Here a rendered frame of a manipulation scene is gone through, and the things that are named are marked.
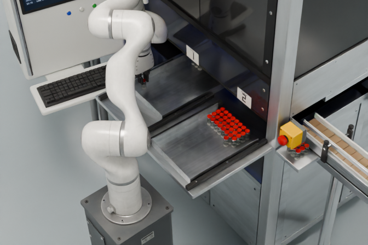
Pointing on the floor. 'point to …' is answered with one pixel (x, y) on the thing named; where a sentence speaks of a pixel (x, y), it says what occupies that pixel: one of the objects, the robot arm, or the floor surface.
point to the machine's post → (280, 95)
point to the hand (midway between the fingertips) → (143, 78)
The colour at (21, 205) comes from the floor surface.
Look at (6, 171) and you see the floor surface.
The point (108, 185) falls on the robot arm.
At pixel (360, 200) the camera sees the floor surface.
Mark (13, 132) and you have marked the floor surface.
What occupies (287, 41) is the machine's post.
